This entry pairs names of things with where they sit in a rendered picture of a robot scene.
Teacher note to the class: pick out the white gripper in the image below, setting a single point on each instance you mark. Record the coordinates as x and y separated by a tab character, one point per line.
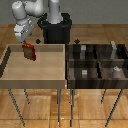
22	30

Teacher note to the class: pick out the red cereal box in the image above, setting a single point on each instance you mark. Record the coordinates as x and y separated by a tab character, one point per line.
29	52

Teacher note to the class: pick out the grey translucent box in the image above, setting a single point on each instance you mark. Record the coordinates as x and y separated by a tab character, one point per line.
82	52

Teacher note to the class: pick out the dark wooden compartment bin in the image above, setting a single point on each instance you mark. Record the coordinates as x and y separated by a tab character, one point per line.
96	66

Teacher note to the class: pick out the light wooden bin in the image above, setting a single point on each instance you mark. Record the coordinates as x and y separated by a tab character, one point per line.
33	65

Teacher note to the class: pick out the small grey translucent cube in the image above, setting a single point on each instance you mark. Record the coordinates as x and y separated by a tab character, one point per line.
84	73

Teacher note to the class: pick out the grey translucent bottle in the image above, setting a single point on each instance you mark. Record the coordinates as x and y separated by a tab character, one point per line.
113	49

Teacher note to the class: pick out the grey translucent can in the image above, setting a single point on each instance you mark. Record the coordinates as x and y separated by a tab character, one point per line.
116	71

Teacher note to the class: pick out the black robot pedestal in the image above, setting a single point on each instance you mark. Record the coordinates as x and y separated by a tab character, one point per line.
55	30

